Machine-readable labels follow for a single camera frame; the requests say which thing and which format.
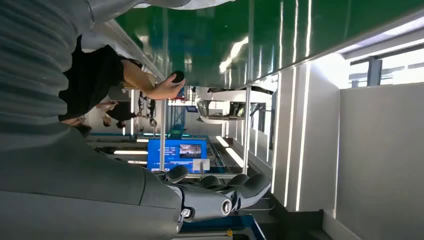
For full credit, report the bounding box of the green conveyor belt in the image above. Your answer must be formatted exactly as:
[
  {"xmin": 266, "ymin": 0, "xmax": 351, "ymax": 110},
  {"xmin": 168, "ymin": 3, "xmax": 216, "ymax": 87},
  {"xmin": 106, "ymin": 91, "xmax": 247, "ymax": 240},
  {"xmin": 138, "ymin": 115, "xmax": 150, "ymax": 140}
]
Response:
[{"xmin": 99, "ymin": 0, "xmax": 424, "ymax": 91}]

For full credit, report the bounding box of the person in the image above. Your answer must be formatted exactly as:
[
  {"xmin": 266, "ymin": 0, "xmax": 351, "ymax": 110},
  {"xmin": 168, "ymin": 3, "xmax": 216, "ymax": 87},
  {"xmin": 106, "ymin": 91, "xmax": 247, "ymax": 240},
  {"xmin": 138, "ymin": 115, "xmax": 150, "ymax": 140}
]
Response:
[
  {"xmin": 58, "ymin": 34, "xmax": 187, "ymax": 122},
  {"xmin": 96, "ymin": 100, "xmax": 137, "ymax": 130}
]

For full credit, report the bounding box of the blue display screen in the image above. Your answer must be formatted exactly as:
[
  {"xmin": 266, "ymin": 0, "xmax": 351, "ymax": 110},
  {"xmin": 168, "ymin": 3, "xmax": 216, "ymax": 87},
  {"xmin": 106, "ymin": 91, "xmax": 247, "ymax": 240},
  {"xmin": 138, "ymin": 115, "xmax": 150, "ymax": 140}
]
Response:
[{"xmin": 147, "ymin": 138, "xmax": 208, "ymax": 173}]

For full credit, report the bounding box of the white pillar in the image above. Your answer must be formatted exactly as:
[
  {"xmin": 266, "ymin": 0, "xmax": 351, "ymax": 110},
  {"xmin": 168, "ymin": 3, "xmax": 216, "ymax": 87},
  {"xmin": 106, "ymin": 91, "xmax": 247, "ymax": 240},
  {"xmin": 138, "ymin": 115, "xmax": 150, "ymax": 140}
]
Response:
[{"xmin": 270, "ymin": 54, "xmax": 341, "ymax": 213}]

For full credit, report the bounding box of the blue tray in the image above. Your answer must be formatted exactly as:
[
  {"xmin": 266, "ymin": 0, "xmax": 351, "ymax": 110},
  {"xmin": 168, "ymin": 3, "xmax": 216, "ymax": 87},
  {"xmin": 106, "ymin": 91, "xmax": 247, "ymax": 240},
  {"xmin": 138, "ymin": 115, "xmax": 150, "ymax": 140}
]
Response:
[{"xmin": 179, "ymin": 215, "xmax": 267, "ymax": 240}]

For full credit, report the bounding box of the silver metal post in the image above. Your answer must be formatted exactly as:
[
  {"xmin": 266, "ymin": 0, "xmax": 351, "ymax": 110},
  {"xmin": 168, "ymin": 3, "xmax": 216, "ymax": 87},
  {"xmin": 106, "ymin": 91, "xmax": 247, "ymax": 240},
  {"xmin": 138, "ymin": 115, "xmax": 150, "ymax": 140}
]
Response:
[
  {"xmin": 242, "ymin": 85, "xmax": 253, "ymax": 175},
  {"xmin": 158, "ymin": 98, "xmax": 167, "ymax": 172}
]

